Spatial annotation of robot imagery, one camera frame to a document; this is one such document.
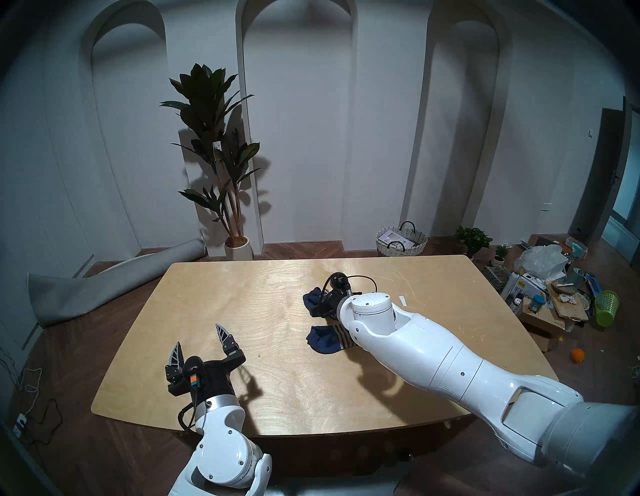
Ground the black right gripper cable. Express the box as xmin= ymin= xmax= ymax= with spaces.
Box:
xmin=322 ymin=273 xmax=379 ymax=296

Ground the clear plastic bag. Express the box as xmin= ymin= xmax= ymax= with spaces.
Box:
xmin=515 ymin=244 xmax=570 ymax=281

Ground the rolled grey carpet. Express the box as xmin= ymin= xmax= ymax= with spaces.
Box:
xmin=27 ymin=237 xmax=207 ymax=328

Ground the white plant pot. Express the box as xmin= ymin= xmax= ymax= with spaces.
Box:
xmin=224 ymin=236 xmax=254 ymax=261

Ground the wicker basket with handles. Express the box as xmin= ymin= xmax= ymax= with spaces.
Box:
xmin=375 ymin=220 xmax=429 ymax=258

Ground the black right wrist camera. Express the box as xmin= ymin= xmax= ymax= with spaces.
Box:
xmin=327 ymin=272 xmax=353 ymax=297

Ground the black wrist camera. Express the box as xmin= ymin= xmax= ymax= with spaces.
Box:
xmin=327 ymin=272 xmax=353 ymax=297
xmin=182 ymin=356 xmax=206 ymax=392

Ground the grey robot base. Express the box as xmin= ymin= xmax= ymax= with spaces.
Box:
xmin=250 ymin=462 xmax=408 ymax=496

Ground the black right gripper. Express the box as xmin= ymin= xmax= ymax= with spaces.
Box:
xmin=319 ymin=291 xmax=349 ymax=322

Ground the green plastic basket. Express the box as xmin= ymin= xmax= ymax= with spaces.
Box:
xmin=594 ymin=290 xmax=621 ymax=328

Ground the light wooden table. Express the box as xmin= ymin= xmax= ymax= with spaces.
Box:
xmin=91 ymin=255 xmax=560 ymax=437

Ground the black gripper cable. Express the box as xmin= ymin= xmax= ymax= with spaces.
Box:
xmin=177 ymin=399 xmax=199 ymax=434
xmin=322 ymin=273 xmax=379 ymax=296

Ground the grey wire rack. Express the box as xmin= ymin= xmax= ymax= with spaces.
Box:
xmin=482 ymin=265 xmax=511 ymax=293

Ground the brown cardboard box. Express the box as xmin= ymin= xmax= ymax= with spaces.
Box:
xmin=520 ymin=300 xmax=566 ymax=351

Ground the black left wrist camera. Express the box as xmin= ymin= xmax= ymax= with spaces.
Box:
xmin=182 ymin=356 xmax=206 ymax=392

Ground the blue striped ankle sock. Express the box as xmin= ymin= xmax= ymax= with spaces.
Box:
xmin=302 ymin=287 xmax=331 ymax=318
xmin=306 ymin=324 xmax=358 ymax=355

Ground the dark door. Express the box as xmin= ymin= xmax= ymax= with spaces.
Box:
xmin=570 ymin=107 xmax=626 ymax=241

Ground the tall dark green plant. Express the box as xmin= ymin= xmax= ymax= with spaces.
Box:
xmin=160 ymin=63 xmax=262 ymax=240

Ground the small green potted plant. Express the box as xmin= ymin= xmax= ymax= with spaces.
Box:
xmin=455 ymin=226 xmax=493 ymax=261

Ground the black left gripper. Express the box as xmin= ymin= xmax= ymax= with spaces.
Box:
xmin=166 ymin=323 xmax=247 ymax=401

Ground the white printed carton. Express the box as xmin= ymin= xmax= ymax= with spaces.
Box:
xmin=512 ymin=272 xmax=548 ymax=301

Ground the wooden board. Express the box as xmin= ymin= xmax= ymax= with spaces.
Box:
xmin=547 ymin=282 xmax=590 ymax=321

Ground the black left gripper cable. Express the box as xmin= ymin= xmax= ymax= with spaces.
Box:
xmin=177 ymin=399 xmax=199 ymax=434

